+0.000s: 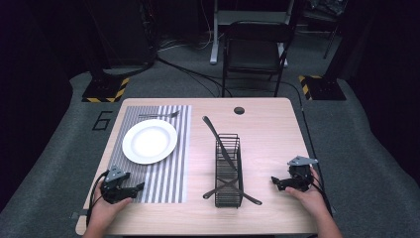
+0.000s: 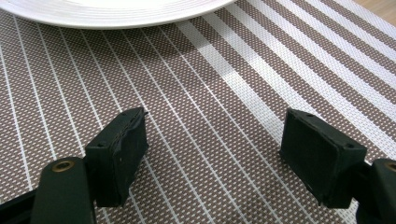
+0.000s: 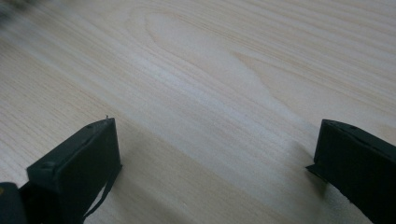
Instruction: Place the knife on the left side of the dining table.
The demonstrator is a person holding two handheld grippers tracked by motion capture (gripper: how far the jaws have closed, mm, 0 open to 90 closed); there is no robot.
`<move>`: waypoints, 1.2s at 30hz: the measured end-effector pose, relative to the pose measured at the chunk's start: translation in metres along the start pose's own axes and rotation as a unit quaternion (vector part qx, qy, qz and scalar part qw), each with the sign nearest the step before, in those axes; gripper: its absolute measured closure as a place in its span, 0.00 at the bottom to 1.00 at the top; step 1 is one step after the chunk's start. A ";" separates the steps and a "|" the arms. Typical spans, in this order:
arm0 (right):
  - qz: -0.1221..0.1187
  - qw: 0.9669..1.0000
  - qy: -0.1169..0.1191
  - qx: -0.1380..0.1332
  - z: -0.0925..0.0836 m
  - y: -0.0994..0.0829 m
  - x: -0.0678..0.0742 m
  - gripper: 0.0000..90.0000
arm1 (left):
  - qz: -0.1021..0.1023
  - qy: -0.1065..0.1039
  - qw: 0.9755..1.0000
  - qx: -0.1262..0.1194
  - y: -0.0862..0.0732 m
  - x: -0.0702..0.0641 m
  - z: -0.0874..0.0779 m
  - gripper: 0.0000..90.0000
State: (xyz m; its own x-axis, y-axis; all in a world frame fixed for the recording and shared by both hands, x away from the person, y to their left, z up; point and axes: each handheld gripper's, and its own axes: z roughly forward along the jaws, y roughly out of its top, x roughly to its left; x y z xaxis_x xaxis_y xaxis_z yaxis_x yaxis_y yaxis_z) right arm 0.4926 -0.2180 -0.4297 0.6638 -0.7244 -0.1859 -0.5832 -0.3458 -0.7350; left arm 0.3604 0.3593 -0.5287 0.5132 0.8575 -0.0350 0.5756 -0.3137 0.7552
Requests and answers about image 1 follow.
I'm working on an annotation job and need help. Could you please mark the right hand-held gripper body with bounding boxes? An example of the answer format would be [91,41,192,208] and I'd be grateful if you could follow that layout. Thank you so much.
[286,155,319,193]

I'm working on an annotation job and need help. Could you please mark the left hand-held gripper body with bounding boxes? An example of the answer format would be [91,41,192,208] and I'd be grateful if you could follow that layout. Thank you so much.
[100,166,134,204]

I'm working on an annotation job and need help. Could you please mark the person's right hand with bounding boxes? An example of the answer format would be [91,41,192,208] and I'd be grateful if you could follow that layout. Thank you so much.
[284,166,327,219]

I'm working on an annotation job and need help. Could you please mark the person's left hand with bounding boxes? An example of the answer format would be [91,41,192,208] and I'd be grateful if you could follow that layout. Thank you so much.
[88,190,134,233]

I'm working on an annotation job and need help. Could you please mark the grey striped placemat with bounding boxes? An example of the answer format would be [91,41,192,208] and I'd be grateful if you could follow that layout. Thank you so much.
[106,104,193,204]

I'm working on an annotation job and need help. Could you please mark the dark cutlery piece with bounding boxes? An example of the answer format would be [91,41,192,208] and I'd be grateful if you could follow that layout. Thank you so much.
[217,178,263,206]

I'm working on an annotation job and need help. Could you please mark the white round plate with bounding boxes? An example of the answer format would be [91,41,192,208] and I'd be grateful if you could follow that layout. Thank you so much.
[121,118,179,166]

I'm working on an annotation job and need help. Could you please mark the dark spoon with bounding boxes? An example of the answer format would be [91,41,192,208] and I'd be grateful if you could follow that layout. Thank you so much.
[202,178,241,200]

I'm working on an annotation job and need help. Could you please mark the silver fork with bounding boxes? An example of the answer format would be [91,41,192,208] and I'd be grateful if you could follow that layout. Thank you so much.
[137,110,181,120]

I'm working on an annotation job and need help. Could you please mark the long dark table knife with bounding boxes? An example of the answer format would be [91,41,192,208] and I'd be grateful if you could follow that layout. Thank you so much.
[201,115,239,174]

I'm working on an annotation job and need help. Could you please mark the hazard striped black stand base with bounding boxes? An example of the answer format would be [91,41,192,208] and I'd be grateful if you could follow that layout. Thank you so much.
[298,74,348,101]
[81,75,131,104]

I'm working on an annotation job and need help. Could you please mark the black folding chair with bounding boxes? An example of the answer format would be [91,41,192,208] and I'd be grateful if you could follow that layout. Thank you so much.
[221,20,295,99]

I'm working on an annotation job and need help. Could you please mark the dark cluttered side table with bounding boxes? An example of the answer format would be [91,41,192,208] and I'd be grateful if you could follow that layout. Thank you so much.
[301,0,350,61]

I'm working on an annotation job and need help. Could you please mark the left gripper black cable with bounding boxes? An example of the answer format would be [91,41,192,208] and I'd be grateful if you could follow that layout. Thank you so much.
[85,170,111,228]

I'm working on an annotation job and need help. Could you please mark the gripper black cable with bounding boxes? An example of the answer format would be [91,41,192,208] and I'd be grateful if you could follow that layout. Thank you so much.
[308,171,333,216]
[85,170,111,228]

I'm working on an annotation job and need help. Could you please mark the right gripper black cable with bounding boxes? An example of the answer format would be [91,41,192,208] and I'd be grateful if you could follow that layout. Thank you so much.
[308,171,333,216]

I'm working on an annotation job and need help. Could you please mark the grey table edge bracket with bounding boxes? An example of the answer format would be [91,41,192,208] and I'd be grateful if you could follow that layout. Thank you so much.
[69,209,89,220]

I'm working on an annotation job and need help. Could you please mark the long black cable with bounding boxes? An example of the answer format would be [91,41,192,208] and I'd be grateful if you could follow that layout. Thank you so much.
[278,79,320,167]

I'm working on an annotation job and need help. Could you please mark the black wire cutlery basket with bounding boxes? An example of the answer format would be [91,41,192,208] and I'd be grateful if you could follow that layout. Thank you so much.
[214,133,245,209]

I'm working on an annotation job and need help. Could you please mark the black floor cable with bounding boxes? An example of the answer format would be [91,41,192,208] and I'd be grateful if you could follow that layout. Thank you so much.
[156,57,234,98]

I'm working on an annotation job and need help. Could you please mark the white floor cables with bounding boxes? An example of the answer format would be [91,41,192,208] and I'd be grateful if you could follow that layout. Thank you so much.
[157,30,216,53]

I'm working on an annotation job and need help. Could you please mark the white desk frame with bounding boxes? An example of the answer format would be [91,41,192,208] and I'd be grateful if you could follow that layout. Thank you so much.
[209,0,295,67]

